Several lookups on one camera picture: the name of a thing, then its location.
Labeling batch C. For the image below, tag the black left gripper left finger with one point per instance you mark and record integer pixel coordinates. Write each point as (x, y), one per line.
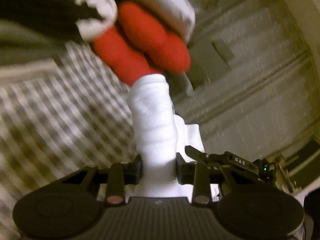
(120, 175)

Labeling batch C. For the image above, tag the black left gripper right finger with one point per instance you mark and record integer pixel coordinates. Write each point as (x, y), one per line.
(195, 174)

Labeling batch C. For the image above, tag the white long sleeve shirt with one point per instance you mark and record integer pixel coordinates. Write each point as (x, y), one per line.
(159, 134)

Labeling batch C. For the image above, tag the wooden shelf unit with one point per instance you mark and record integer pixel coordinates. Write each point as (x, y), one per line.
(298, 171)

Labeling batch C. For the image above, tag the grey white checkered bedsheet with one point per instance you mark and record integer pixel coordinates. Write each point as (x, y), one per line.
(54, 125)

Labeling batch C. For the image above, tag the grey star patterned curtain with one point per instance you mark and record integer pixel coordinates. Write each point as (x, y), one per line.
(268, 103)

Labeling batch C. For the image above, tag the lower red plush cushion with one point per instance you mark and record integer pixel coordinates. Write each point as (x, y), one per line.
(128, 64)

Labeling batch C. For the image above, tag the red plush cushion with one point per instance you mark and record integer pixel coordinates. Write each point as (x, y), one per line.
(128, 64)
(164, 48)

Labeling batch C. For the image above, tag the grey white office chair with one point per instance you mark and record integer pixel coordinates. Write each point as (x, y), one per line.
(210, 59)

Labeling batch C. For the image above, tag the upper red plush cushion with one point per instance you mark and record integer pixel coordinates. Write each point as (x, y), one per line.
(164, 48)

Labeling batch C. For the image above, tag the white plush toy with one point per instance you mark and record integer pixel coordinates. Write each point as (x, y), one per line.
(101, 15)

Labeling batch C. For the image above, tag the white grey pillow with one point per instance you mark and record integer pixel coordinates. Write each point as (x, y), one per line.
(177, 14)

